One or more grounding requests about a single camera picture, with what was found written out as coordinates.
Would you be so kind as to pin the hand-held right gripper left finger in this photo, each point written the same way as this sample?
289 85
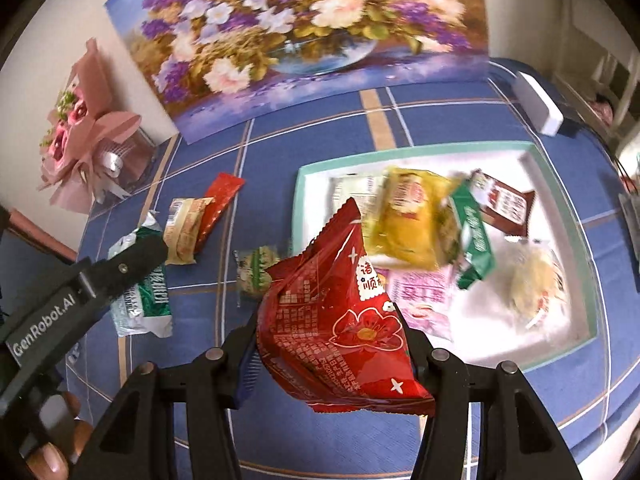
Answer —
247 375

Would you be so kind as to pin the teal-edged white tray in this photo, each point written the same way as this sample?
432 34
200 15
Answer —
540 350

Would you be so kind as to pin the reddish brown wooden rail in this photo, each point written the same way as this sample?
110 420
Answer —
45 240

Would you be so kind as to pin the black plug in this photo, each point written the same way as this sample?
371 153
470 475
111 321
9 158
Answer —
569 127

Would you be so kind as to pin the white power adapter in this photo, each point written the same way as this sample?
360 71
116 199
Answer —
537 102

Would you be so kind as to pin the person's left hand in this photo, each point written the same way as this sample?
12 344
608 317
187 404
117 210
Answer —
47 462

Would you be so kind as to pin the round pastry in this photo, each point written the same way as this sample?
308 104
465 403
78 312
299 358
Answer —
532 280

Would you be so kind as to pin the flower painting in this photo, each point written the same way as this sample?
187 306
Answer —
300 35

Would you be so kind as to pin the pink purple snack packet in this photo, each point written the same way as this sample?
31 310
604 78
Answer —
425 295

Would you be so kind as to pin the cream orange snack packet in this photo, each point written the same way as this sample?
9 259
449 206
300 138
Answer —
182 232

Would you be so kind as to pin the green white foil packet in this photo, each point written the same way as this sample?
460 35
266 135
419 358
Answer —
142 305

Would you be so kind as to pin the pink flower bouquet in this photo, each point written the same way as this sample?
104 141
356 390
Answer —
85 130

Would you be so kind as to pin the large red flower-print packet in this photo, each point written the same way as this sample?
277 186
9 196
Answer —
340 320

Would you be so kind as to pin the dark green snack packet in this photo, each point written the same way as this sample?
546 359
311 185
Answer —
472 240

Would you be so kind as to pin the long red snack packet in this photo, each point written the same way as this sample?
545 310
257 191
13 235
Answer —
217 205

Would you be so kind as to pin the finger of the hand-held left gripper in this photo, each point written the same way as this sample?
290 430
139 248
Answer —
132 262

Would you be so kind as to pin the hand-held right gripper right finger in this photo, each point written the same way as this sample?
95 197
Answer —
442 375

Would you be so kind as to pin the white wooden side table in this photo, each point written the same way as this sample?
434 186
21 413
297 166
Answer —
590 45

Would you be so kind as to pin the dark red snack packet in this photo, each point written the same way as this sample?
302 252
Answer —
505 205

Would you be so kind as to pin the yellow snack packet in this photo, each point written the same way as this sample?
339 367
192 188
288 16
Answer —
405 225

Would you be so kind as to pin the small green snack packet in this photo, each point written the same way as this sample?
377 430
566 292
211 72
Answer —
257 270

